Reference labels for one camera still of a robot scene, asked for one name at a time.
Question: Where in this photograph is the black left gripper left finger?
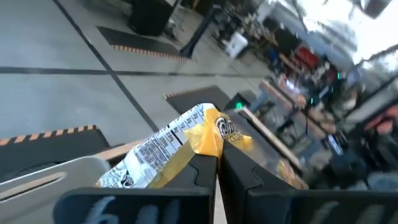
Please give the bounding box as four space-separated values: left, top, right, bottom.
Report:
52 154 218 224

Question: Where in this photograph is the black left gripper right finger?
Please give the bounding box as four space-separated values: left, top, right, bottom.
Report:
218 140 398 224

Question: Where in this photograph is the yellow chicken ramen pack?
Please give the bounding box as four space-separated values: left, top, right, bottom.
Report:
95 102 309 190

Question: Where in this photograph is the hazard-striped black floor mat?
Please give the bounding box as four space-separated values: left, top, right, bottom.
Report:
96 26 189 62
164 85 231 115
0 124 111 183

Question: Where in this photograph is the black device green light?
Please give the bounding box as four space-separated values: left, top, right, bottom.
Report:
224 90 258 112

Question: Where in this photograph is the red box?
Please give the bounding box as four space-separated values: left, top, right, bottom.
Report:
294 44 320 68

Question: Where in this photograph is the white floor box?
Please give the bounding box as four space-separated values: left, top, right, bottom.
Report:
224 30 249 59

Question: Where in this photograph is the black floor box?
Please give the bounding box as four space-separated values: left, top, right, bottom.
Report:
128 0 180 37

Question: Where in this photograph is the black stand post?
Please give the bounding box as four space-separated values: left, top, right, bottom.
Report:
179 5 225 59

